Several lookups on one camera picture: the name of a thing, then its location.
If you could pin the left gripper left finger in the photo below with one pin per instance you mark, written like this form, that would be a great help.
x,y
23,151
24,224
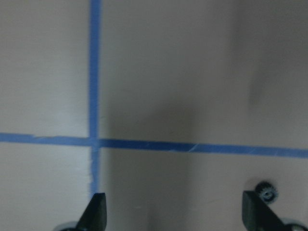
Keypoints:
x,y
94,217

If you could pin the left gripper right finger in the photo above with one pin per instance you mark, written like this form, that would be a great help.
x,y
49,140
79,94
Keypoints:
x,y
257,216

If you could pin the small black bearing gear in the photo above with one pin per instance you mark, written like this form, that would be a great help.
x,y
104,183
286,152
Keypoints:
x,y
266,192

